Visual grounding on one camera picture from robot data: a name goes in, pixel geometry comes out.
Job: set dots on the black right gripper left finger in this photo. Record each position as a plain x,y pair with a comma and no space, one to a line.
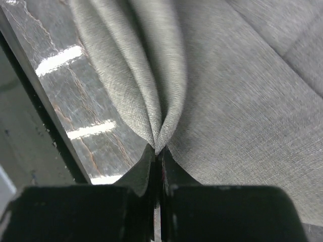
122,211

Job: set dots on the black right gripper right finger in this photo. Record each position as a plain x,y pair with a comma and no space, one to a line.
191,211

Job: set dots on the grey cloth napkin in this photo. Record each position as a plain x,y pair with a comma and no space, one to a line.
196,77

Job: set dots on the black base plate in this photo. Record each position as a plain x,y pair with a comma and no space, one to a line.
33,151

